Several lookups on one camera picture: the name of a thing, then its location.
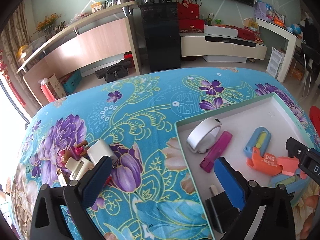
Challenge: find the floral blue tablecloth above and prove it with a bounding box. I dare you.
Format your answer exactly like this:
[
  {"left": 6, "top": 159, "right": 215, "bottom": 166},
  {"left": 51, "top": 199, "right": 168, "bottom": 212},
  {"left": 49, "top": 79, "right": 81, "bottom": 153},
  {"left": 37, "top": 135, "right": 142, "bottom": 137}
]
[{"left": 11, "top": 67, "right": 319, "bottom": 239}]

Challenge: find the gold patterned harmonica box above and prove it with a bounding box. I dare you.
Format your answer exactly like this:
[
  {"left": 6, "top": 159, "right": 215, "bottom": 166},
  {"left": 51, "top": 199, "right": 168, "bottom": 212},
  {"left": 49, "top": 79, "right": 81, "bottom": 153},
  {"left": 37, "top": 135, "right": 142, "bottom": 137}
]
[{"left": 57, "top": 168, "right": 67, "bottom": 186}]

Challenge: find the white hair claw clip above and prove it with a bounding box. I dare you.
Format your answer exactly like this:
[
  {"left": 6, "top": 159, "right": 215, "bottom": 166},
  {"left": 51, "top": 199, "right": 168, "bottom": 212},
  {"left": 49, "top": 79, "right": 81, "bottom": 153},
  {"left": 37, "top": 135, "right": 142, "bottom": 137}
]
[{"left": 65, "top": 157, "right": 94, "bottom": 181}]

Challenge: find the orange flower vase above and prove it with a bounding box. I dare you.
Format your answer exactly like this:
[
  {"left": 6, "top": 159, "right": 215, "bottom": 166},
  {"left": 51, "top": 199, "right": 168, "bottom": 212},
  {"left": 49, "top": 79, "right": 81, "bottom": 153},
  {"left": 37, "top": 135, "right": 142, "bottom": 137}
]
[{"left": 36, "top": 13, "right": 61, "bottom": 38}]

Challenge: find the red paper bag floor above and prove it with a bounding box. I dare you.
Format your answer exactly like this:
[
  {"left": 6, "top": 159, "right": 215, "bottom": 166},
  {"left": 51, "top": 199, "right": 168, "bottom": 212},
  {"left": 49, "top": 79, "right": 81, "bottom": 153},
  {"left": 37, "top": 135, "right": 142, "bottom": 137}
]
[{"left": 38, "top": 74, "right": 67, "bottom": 102}]

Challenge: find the teal storage crate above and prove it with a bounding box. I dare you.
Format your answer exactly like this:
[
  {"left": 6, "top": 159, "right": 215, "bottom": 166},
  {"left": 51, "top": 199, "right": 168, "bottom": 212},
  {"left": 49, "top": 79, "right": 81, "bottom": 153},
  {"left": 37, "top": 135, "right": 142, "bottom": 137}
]
[{"left": 60, "top": 70, "right": 82, "bottom": 95}]

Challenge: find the red gift bag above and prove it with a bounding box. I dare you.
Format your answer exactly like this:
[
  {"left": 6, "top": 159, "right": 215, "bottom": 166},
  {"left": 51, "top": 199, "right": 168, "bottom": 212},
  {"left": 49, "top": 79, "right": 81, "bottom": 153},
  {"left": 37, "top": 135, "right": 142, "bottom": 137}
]
[{"left": 176, "top": 0, "right": 204, "bottom": 33}]

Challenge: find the black chair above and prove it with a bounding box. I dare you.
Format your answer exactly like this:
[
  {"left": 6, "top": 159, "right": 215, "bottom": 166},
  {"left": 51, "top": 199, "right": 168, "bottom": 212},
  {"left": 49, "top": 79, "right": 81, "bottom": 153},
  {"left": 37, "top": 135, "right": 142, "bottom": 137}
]
[{"left": 293, "top": 43, "right": 319, "bottom": 96}]

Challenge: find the black power adapter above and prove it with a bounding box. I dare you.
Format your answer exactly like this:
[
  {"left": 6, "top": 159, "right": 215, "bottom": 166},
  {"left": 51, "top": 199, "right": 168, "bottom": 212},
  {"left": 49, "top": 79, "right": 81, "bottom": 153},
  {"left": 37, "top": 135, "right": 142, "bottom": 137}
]
[{"left": 204, "top": 184, "right": 239, "bottom": 233}]

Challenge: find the long blue orange utility knife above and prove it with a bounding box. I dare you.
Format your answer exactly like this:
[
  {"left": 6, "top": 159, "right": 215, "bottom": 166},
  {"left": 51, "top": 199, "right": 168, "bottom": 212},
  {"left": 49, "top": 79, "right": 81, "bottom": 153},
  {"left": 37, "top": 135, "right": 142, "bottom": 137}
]
[{"left": 244, "top": 127, "right": 282, "bottom": 176}]

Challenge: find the white TV stand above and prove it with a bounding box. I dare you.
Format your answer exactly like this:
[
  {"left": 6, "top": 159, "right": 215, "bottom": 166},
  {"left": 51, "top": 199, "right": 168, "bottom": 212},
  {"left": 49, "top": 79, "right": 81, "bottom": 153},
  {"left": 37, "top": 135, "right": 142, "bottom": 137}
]
[{"left": 180, "top": 33, "right": 267, "bottom": 63}]

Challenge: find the white charger plug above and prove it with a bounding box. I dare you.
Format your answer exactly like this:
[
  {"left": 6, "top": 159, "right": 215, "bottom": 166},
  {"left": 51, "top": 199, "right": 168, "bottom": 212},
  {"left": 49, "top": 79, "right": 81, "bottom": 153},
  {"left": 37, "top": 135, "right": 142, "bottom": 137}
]
[{"left": 87, "top": 139, "right": 118, "bottom": 165}]

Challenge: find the black water dispenser cabinet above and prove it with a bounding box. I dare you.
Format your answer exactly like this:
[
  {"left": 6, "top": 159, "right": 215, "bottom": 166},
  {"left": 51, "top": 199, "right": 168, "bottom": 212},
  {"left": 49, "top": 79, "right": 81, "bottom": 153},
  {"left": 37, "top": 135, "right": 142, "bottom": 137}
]
[{"left": 140, "top": 0, "right": 181, "bottom": 72}]

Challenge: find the white smart band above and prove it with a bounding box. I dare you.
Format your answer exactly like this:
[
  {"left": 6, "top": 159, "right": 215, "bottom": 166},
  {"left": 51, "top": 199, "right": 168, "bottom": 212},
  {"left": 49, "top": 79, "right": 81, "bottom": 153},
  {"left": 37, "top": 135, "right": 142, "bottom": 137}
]
[{"left": 187, "top": 117, "right": 222, "bottom": 154}]

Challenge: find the wooden curved shelf desk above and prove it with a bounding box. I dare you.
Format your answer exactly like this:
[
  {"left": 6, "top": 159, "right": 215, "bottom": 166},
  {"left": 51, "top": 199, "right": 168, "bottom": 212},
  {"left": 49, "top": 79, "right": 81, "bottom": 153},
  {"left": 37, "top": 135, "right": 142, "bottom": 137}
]
[{"left": 19, "top": 1, "right": 142, "bottom": 107}]

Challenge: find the black bag on floor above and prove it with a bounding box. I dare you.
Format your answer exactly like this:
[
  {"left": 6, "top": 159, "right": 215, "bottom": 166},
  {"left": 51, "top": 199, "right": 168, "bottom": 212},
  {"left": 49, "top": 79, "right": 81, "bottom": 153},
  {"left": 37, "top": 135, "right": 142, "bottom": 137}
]
[{"left": 94, "top": 59, "right": 132, "bottom": 83}]

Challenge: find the red plastic stool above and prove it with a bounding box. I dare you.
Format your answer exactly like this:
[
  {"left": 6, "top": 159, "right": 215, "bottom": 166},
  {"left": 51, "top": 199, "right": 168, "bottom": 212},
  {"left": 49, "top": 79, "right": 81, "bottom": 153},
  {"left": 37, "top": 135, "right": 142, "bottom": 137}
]
[{"left": 309, "top": 106, "right": 320, "bottom": 133}]

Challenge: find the purple lighter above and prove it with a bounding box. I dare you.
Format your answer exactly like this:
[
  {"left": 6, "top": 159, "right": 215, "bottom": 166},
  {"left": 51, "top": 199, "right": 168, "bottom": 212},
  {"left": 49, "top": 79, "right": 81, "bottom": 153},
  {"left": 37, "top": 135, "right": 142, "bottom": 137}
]
[{"left": 200, "top": 131, "right": 233, "bottom": 173}]

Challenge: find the white desk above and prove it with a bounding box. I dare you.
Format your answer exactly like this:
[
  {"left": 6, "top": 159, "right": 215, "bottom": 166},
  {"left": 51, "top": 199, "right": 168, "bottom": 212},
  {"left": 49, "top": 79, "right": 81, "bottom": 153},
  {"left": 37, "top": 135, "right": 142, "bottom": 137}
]
[{"left": 255, "top": 18, "right": 304, "bottom": 83}]

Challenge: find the pink doll figure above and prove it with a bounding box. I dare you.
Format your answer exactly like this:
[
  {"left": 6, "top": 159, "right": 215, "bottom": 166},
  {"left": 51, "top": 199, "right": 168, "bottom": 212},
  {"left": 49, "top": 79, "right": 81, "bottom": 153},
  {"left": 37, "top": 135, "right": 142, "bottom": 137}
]
[{"left": 58, "top": 140, "right": 89, "bottom": 167}]

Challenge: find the teal white tray box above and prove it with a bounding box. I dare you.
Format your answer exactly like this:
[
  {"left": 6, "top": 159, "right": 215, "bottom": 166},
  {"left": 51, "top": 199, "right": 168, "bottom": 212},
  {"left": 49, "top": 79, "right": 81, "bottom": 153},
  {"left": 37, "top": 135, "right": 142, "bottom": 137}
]
[{"left": 174, "top": 92, "right": 316, "bottom": 240}]

